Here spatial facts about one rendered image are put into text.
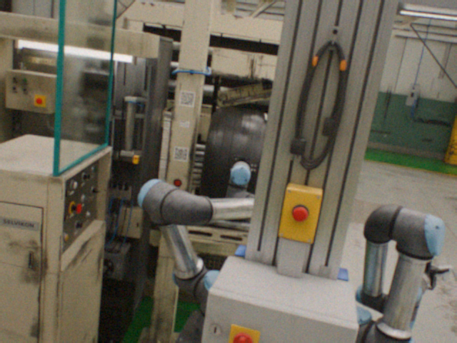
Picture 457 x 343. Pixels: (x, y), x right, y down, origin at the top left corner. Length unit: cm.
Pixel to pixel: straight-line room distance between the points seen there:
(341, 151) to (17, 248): 120
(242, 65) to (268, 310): 170
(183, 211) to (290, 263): 42
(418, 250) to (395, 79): 1023
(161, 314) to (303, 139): 183
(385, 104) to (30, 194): 1042
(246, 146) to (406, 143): 977
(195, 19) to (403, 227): 138
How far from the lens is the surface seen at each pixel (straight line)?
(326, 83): 110
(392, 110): 1157
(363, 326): 166
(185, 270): 170
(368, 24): 110
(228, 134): 212
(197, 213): 141
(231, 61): 250
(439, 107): 1175
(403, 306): 157
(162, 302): 266
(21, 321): 192
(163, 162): 235
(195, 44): 225
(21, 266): 180
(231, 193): 176
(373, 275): 168
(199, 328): 177
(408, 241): 148
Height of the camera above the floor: 175
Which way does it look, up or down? 14 degrees down
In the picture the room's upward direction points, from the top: 8 degrees clockwise
